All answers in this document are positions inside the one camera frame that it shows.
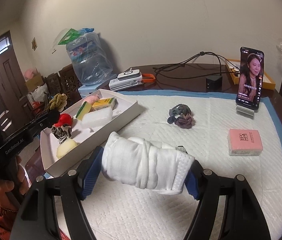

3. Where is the leopard print scrunchie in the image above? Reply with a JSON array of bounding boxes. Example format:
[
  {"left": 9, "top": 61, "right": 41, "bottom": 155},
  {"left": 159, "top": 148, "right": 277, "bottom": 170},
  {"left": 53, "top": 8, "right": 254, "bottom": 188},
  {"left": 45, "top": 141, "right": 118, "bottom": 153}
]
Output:
[{"left": 51, "top": 124, "right": 72, "bottom": 144}]

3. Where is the white quilted table pad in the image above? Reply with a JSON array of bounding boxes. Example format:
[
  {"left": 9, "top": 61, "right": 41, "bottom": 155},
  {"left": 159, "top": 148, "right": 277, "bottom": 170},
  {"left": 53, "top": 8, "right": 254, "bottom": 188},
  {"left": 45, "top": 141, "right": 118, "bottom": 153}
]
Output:
[{"left": 56, "top": 89, "right": 282, "bottom": 240}]

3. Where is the dark carved wooden chair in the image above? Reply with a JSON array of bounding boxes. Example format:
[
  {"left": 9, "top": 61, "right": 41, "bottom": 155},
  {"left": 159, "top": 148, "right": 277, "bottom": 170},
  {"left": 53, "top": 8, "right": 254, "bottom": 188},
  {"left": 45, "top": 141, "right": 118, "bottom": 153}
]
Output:
[{"left": 43, "top": 64, "right": 82, "bottom": 108}]

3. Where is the smartphone on stand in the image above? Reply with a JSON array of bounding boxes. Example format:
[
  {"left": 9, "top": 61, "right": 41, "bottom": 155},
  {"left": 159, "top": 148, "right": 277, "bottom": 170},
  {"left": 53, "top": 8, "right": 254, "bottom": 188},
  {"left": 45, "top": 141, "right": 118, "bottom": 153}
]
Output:
[{"left": 236, "top": 47, "right": 264, "bottom": 116}]

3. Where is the pale yellow sponge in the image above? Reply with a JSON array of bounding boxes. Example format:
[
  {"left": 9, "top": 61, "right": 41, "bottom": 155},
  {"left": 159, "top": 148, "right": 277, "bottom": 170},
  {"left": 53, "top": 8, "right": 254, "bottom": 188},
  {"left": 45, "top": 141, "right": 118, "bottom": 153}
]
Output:
[{"left": 56, "top": 138, "right": 78, "bottom": 159}]

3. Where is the green yellow scrub sponge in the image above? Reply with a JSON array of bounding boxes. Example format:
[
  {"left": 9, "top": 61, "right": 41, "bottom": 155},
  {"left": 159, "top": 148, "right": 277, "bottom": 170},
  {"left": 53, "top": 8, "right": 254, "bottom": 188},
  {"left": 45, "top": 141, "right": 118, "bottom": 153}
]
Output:
[{"left": 76, "top": 101, "right": 92, "bottom": 121}]

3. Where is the yellow tissue pack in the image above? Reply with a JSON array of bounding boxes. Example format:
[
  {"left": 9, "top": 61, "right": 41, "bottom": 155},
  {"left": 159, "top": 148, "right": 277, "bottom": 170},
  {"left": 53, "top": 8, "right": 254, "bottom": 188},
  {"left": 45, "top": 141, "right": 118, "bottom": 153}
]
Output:
[{"left": 92, "top": 97, "right": 117, "bottom": 111}]

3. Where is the white cloth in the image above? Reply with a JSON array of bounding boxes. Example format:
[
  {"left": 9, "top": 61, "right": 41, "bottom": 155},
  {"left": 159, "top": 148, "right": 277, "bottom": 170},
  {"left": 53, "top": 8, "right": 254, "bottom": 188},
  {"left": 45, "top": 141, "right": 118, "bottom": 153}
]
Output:
[{"left": 101, "top": 132, "right": 195, "bottom": 195}]

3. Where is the pink fluffy pompom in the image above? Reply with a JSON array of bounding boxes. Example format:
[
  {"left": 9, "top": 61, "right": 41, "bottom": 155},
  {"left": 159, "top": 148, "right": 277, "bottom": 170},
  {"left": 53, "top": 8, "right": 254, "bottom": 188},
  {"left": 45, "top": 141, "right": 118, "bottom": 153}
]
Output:
[{"left": 82, "top": 94, "right": 100, "bottom": 105}]

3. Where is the yellow cardboard box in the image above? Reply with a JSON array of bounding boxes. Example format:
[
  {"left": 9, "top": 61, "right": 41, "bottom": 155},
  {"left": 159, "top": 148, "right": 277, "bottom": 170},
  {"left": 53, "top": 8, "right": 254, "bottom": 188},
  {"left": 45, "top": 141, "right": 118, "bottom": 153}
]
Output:
[{"left": 225, "top": 55, "right": 275, "bottom": 95}]

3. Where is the red plush apple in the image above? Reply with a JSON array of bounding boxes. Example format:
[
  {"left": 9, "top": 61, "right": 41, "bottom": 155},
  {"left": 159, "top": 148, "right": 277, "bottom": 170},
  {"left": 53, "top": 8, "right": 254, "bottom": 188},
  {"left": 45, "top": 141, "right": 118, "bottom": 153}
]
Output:
[{"left": 54, "top": 113, "right": 73, "bottom": 127}]

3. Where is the green snack bag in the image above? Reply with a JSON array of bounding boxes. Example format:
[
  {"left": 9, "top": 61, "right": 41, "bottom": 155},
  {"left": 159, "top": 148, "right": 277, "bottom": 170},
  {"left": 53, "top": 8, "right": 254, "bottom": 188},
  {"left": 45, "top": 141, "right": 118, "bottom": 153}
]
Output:
[{"left": 54, "top": 28, "right": 94, "bottom": 46}]

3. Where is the white wireless charger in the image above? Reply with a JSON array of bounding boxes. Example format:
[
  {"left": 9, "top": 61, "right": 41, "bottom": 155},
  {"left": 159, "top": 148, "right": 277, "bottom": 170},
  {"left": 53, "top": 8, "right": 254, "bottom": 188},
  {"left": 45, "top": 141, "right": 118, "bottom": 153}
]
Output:
[{"left": 117, "top": 69, "right": 142, "bottom": 80}]

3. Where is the white power bank stack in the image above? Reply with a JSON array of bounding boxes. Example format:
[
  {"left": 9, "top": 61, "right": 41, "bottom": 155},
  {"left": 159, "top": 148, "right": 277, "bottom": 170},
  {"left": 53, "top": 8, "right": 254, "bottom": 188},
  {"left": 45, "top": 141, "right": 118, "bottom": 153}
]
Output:
[{"left": 108, "top": 77, "right": 144, "bottom": 92}]

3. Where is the blue purple braided scrunchie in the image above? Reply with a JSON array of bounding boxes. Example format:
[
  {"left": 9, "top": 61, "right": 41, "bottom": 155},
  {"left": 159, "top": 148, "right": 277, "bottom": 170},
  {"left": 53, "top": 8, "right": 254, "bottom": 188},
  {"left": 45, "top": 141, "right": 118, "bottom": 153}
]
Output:
[{"left": 167, "top": 103, "right": 195, "bottom": 129}]

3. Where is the brown wooden door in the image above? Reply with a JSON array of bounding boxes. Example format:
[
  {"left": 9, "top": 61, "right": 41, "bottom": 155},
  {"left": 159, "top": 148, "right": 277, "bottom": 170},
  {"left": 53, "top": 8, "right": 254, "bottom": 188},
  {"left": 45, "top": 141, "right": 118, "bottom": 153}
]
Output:
[{"left": 0, "top": 31, "right": 31, "bottom": 137}]

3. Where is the person's left hand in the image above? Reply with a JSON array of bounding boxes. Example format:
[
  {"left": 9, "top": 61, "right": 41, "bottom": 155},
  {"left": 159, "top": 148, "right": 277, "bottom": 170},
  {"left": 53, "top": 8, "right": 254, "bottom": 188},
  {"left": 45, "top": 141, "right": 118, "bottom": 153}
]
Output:
[{"left": 0, "top": 155, "right": 29, "bottom": 211}]

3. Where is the pink sponge block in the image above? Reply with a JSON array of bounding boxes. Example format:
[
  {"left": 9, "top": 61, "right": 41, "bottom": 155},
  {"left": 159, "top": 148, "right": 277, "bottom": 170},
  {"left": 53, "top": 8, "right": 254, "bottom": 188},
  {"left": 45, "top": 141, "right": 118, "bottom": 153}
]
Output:
[{"left": 228, "top": 129, "right": 263, "bottom": 156}]

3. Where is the white cardboard tray box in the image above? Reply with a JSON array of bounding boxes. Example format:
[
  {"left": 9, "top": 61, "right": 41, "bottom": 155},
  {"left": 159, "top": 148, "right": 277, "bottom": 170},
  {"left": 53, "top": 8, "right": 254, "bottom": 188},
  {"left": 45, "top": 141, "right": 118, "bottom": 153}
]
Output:
[{"left": 40, "top": 89, "right": 141, "bottom": 177}]

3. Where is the light blue water dispenser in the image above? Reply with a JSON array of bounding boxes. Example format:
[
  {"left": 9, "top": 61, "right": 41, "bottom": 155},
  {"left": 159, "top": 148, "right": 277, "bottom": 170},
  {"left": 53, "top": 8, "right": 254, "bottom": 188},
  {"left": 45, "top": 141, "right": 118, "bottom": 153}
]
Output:
[{"left": 78, "top": 84, "right": 101, "bottom": 99}]

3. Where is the orange strap loop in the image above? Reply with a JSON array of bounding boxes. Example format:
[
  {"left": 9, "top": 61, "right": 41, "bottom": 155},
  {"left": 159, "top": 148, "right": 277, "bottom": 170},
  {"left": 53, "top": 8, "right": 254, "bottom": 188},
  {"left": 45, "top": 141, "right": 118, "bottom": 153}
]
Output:
[{"left": 141, "top": 73, "right": 156, "bottom": 84}]

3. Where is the black power adapter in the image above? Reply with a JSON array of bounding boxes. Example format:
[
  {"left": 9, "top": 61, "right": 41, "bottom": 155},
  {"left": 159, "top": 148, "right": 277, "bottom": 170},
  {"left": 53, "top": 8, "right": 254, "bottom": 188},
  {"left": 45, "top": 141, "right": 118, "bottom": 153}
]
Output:
[{"left": 205, "top": 75, "right": 223, "bottom": 91}]

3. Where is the white foam sponge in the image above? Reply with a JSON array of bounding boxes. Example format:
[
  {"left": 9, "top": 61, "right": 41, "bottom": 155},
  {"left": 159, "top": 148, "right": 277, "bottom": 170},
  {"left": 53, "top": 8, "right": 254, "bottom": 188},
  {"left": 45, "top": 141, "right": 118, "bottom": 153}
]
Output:
[{"left": 81, "top": 107, "right": 113, "bottom": 129}]

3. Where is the black cable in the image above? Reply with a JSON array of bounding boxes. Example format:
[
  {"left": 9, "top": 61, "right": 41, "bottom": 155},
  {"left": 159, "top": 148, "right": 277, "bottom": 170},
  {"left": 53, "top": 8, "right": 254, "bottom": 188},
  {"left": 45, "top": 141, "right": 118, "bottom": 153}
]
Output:
[{"left": 152, "top": 51, "right": 240, "bottom": 78}]

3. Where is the blue water jug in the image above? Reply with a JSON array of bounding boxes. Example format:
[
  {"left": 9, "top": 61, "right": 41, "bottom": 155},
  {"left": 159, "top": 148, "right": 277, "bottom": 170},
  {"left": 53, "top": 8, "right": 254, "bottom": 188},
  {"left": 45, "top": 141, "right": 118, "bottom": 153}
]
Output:
[{"left": 66, "top": 28, "right": 113, "bottom": 86}]

